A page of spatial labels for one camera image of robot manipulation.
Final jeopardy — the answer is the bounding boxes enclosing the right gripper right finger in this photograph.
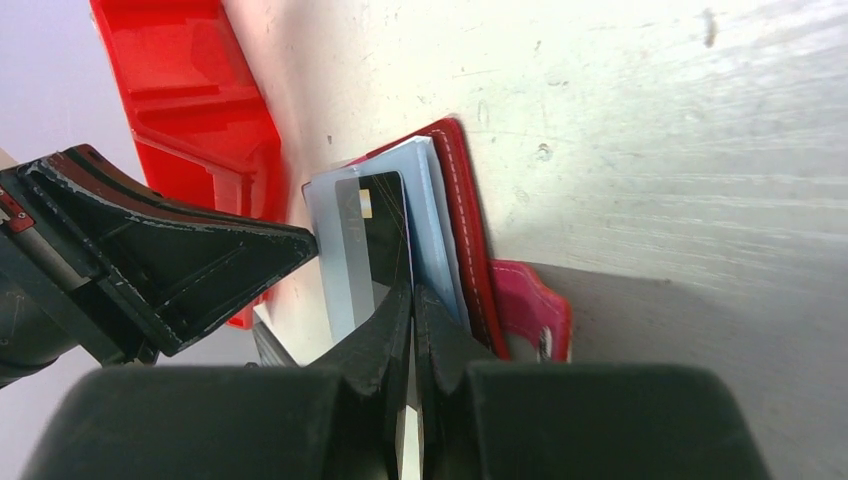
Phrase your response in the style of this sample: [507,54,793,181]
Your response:
[413,285,501,479]

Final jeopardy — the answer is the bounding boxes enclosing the red plastic tray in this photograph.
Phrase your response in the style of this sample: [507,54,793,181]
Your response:
[89,0,287,331]

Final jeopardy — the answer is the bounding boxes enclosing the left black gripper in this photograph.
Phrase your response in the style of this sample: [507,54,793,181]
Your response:
[1,144,317,386]

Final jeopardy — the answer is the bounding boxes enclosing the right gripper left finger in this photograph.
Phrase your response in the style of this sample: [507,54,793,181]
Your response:
[308,281,412,479]

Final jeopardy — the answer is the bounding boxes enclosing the red leather card holder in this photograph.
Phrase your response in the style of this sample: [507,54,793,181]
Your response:
[302,117,572,362]

